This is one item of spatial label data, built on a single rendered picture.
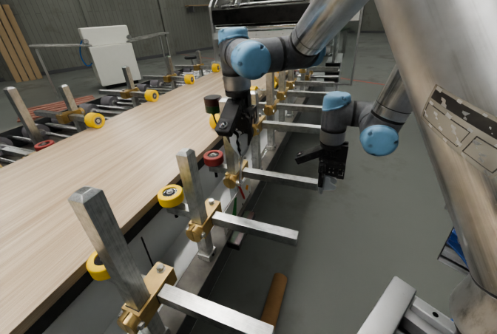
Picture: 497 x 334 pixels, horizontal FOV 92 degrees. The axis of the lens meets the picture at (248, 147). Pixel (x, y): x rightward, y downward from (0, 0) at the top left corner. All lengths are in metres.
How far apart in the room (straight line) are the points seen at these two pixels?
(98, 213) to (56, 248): 0.37
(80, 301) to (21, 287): 0.14
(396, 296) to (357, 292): 1.18
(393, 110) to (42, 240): 0.92
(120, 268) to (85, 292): 0.30
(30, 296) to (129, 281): 0.24
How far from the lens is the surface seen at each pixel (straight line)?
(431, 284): 1.87
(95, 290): 0.86
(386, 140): 0.60
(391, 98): 0.59
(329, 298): 1.62
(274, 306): 1.48
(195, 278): 0.84
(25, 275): 0.81
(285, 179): 0.89
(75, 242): 0.81
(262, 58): 0.52
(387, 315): 0.48
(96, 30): 6.89
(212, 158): 0.95
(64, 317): 0.83
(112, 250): 0.51
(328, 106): 0.72
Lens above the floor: 1.39
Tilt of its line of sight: 29 degrees down
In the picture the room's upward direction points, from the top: 4 degrees counter-clockwise
